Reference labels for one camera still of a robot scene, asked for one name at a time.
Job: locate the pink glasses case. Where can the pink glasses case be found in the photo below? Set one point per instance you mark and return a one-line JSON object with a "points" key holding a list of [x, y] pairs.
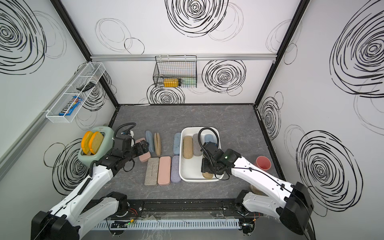
{"points": [[164, 171], [143, 159]]}

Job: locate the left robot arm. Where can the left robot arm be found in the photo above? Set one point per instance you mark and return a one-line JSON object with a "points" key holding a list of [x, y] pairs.
{"points": [[68, 220]]}

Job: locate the blue snack packet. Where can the blue snack packet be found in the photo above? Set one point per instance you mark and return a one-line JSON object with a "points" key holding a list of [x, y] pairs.
{"points": [[71, 106]]}

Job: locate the green toaster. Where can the green toaster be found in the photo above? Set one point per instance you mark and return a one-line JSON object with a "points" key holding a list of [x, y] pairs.
{"points": [[106, 145]]}

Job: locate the orange toast slice right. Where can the orange toast slice right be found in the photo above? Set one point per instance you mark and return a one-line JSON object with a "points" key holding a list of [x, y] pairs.
{"points": [[95, 142]]}

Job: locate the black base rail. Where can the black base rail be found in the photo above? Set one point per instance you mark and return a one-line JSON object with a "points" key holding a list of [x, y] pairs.
{"points": [[227, 207]]}

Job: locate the orange toast slice left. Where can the orange toast slice left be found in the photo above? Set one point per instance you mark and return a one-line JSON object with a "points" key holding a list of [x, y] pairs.
{"points": [[85, 142]]}

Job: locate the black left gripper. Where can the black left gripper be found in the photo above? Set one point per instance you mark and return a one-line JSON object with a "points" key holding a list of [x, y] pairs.
{"points": [[145, 147]]}

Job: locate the white slotted cable duct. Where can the white slotted cable duct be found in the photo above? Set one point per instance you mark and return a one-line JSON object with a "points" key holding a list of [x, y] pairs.
{"points": [[194, 224]]}

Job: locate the green item in basket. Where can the green item in basket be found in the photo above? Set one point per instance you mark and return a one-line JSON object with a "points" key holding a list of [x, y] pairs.
{"points": [[188, 82]]}

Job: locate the pink cup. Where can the pink cup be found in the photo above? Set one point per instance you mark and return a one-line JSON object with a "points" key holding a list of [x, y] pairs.
{"points": [[263, 163]]}

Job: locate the white wire wall shelf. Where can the white wire wall shelf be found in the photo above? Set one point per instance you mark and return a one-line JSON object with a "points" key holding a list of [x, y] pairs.
{"points": [[89, 72]]}

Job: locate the orange toast slice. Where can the orange toast slice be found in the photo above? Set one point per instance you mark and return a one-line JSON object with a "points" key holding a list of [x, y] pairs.
{"points": [[85, 142], [95, 142]]}

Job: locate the pink glasses case upper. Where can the pink glasses case upper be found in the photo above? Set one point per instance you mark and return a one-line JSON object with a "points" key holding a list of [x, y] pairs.
{"points": [[143, 159]]}

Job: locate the white plastic storage box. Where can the white plastic storage box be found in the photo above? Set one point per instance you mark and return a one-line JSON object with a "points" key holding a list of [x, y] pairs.
{"points": [[190, 169]]}

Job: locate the blue glasses case narrow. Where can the blue glasses case narrow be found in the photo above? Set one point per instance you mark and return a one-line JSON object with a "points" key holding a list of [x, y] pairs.
{"points": [[150, 140]]}

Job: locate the beige round lid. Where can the beige round lid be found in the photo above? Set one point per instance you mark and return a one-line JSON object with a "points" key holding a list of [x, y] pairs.
{"points": [[256, 191]]}

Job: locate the pink glasses case lower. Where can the pink glasses case lower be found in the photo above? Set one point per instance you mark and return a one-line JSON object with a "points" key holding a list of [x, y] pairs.
{"points": [[164, 171]]}

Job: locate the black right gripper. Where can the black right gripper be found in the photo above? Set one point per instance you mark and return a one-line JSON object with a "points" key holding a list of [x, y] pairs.
{"points": [[204, 165]]}

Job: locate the beige grey glasses case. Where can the beige grey glasses case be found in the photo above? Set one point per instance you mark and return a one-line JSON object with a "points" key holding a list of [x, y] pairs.
{"points": [[152, 171]]}

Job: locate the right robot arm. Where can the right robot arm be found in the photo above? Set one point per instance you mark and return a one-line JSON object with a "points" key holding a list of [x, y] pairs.
{"points": [[290, 203]]}

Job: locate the black remote on shelf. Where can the black remote on shelf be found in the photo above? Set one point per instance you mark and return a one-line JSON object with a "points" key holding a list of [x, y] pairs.
{"points": [[86, 87]]}

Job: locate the yellow item in basket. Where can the yellow item in basket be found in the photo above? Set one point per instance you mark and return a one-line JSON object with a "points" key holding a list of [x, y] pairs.
{"points": [[171, 83]]}

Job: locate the black wire wall basket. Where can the black wire wall basket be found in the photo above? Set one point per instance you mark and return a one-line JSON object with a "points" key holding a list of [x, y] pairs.
{"points": [[174, 67]]}

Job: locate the tan fabric glasses case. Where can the tan fabric glasses case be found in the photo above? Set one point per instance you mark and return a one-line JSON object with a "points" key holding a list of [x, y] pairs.
{"points": [[188, 147]]}

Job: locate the lavender glasses case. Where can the lavender glasses case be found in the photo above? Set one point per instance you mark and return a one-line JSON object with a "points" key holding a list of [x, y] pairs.
{"points": [[175, 176]]}

